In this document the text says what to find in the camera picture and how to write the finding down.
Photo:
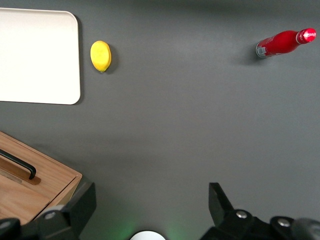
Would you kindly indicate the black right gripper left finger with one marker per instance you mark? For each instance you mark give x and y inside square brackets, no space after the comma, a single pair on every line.
[75,215]

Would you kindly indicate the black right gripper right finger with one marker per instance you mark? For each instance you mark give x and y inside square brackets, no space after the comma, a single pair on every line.
[225,220]

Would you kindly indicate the wooden drawer cabinet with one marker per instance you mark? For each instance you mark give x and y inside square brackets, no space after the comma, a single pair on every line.
[71,185]

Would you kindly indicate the wooden drawer front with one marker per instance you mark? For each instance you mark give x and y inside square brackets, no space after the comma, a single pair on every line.
[50,175]

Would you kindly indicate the yellow lemon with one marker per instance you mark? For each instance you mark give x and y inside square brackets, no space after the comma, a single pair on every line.
[100,56]

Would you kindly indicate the cream rectangular tray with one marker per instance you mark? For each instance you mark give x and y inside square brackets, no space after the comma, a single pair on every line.
[37,55]

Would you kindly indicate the red bottle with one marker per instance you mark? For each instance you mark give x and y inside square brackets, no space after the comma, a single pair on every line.
[280,43]

